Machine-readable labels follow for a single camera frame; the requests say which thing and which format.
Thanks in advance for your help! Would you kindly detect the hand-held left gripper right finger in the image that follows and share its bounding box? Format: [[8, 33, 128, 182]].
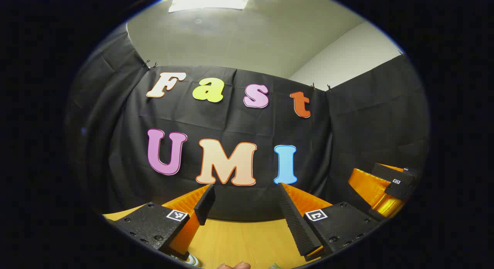
[[277, 182, 382, 262]]

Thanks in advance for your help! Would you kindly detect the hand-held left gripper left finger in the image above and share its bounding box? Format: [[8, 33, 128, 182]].
[[104, 183, 217, 261]]

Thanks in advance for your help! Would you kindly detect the ceiling light panel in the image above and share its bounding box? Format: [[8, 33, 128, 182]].
[[169, 0, 255, 13]]

